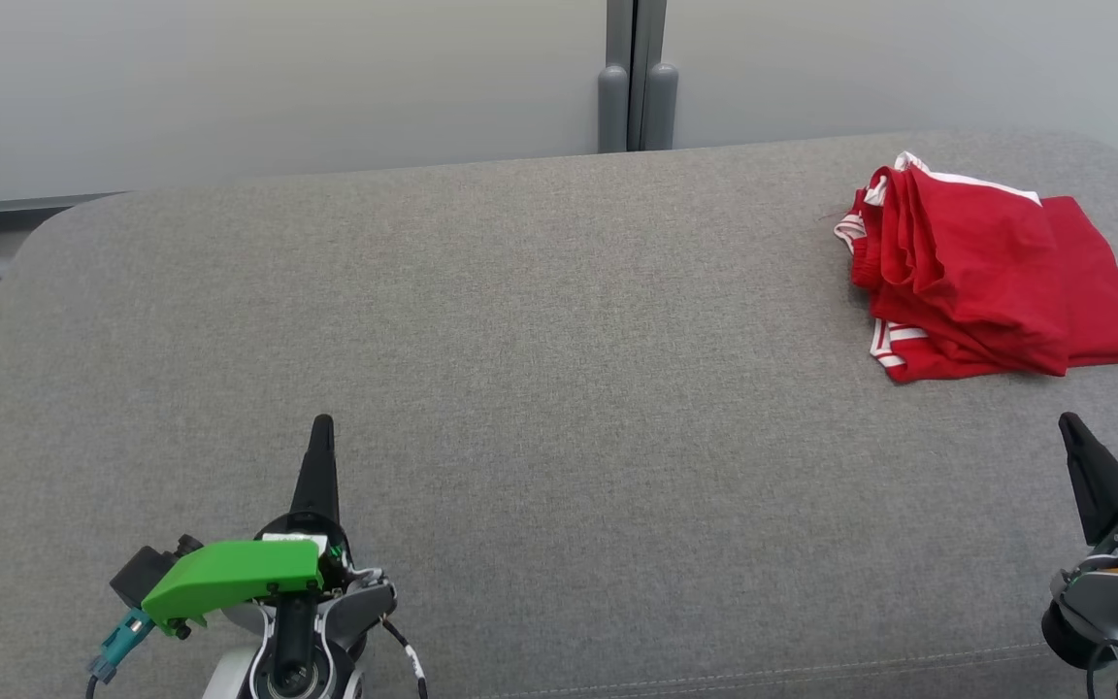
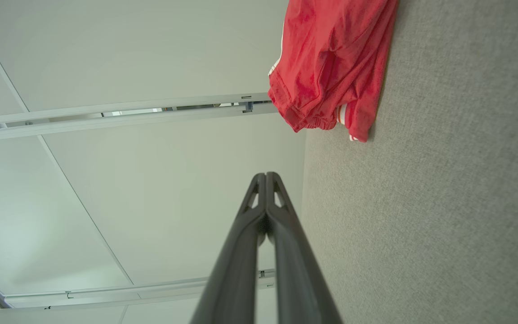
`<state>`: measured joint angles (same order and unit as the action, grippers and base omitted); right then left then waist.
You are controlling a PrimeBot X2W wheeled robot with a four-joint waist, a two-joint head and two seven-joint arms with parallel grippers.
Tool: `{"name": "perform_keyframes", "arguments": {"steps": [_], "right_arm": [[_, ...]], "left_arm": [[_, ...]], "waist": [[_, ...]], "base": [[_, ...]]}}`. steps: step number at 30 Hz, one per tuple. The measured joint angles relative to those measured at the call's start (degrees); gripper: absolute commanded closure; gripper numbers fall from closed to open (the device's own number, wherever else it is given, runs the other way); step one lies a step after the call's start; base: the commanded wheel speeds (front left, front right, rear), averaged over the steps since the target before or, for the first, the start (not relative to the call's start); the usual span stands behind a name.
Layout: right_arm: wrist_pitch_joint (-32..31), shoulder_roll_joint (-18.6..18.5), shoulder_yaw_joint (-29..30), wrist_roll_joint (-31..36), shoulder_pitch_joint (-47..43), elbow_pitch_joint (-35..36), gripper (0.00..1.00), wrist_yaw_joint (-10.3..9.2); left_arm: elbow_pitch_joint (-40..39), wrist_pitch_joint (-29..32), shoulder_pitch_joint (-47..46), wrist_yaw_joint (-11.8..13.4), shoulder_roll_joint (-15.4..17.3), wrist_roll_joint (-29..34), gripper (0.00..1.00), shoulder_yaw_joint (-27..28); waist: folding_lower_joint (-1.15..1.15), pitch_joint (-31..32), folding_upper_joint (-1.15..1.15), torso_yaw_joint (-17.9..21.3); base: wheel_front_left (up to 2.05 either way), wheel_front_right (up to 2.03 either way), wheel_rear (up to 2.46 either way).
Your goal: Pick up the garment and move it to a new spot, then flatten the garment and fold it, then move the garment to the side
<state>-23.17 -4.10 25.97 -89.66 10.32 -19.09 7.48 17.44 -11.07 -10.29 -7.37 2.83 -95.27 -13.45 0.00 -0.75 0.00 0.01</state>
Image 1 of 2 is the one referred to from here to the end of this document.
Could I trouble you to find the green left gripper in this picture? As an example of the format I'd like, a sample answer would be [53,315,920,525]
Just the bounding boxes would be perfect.
[140,415,355,639]

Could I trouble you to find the red basketball jersey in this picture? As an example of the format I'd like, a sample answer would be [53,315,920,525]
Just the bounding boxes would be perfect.
[833,150,1118,384]

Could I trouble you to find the red basketball shorts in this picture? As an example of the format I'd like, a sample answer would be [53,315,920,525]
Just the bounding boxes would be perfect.
[850,165,1074,378]

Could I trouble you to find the grey fabric sofa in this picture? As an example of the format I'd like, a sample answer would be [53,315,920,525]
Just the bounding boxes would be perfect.
[0,131,1118,699]

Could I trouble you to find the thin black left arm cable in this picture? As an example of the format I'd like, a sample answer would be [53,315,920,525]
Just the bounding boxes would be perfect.
[379,615,430,699]

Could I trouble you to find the left teal-plug camera cable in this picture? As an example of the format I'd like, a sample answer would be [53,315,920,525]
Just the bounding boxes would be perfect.
[85,609,158,699]

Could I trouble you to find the grey partition post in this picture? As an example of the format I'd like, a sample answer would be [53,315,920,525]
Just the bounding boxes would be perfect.
[635,0,679,151]
[598,0,634,153]

